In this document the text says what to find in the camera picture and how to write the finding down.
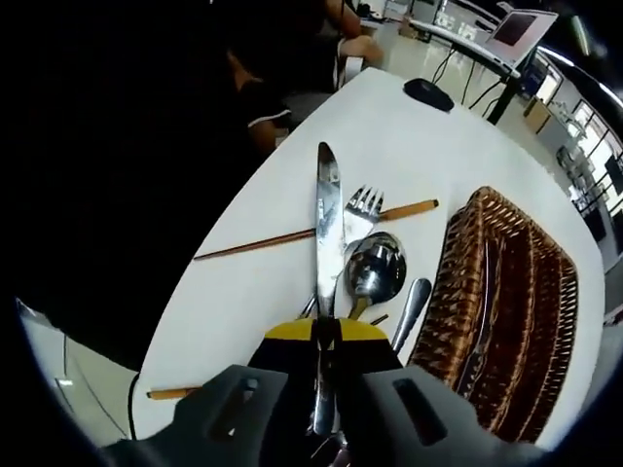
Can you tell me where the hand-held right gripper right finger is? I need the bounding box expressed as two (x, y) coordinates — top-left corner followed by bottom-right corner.
(334, 318), (546, 467)

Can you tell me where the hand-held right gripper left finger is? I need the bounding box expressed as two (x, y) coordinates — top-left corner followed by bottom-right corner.
(104, 318), (325, 467)

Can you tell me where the silver fork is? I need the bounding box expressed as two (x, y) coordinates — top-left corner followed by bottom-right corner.
(391, 277), (433, 354)
(340, 184), (385, 254)

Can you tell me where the silver spoon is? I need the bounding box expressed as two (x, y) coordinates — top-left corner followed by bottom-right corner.
(343, 232), (408, 320)

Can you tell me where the brown wicker storage tray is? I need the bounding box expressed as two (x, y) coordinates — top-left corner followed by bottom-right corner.
(406, 186), (580, 444)

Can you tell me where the person's black clothing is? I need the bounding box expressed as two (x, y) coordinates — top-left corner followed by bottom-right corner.
(14, 0), (312, 376)

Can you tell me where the black computer mouse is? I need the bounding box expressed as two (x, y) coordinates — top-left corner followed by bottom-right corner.
(402, 77), (455, 113)

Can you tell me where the yellow grey cabinet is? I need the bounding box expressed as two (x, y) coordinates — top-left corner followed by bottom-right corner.
(523, 94), (554, 135)

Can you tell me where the black tripod stand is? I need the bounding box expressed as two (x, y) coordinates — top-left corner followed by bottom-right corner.
(486, 48), (536, 126)

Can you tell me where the white armrest chair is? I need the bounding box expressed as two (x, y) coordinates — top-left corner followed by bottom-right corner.
(340, 38), (364, 74)

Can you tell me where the white side desk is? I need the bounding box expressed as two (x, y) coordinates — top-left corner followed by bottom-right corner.
(408, 17), (522, 79)

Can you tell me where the black cable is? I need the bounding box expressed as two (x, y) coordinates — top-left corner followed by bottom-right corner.
(127, 374), (142, 439)

